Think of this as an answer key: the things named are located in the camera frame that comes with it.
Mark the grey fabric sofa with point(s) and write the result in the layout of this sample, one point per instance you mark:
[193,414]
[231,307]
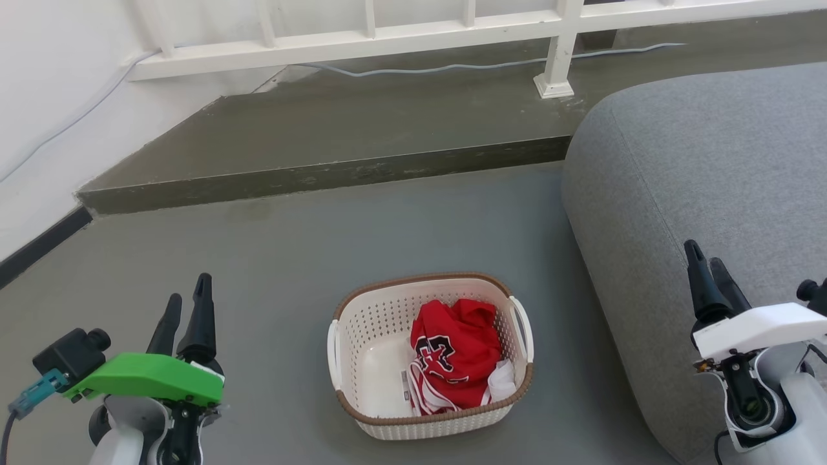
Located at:
[698,194]

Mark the white wooden railing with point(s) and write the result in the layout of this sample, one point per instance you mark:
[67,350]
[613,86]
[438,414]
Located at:
[413,39]

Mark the raised grey concrete step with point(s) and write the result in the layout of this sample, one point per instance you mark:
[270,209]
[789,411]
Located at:
[362,123]

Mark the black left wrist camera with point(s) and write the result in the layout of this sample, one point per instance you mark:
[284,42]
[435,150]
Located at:
[71,354]

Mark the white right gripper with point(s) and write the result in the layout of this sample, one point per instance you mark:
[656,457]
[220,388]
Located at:
[759,329]

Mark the white cloth garment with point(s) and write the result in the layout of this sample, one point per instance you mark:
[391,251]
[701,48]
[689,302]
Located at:
[502,382]

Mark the red basketball jersey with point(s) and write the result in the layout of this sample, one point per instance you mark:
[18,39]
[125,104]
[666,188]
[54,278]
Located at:
[455,352]

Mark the cream perforated laundry basket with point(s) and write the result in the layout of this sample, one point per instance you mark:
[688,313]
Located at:
[375,361]

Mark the black baseboard strip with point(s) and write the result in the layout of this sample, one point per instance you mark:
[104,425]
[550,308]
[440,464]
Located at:
[39,248]

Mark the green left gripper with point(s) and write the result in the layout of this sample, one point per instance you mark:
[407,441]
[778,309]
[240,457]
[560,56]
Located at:
[148,381]

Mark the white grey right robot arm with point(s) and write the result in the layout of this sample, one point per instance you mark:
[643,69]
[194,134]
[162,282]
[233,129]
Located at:
[775,400]

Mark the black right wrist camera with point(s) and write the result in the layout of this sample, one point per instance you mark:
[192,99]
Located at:
[814,294]

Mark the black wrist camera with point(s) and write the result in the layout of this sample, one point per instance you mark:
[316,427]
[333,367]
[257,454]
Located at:
[71,354]
[814,294]

